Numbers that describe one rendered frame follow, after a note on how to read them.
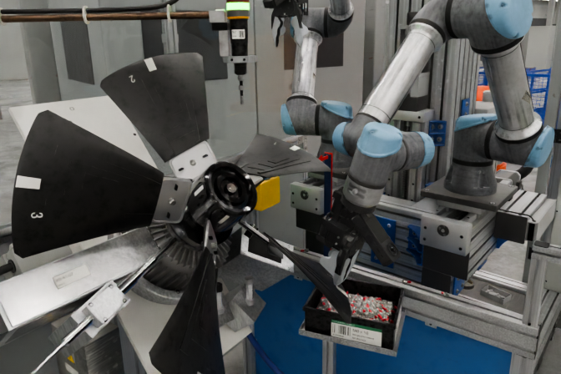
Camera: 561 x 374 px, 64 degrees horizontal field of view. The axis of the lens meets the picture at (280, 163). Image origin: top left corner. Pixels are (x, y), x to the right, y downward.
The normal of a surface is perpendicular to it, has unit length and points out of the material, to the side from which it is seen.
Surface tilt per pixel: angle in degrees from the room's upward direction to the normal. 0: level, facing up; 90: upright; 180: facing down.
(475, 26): 120
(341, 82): 90
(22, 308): 50
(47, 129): 71
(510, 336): 90
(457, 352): 90
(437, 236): 90
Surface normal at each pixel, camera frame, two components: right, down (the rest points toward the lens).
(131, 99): 0.09, -0.20
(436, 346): -0.60, 0.22
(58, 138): 0.58, -0.07
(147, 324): 0.60, -0.51
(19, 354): 0.80, 0.15
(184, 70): 0.18, -0.44
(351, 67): 0.61, 0.20
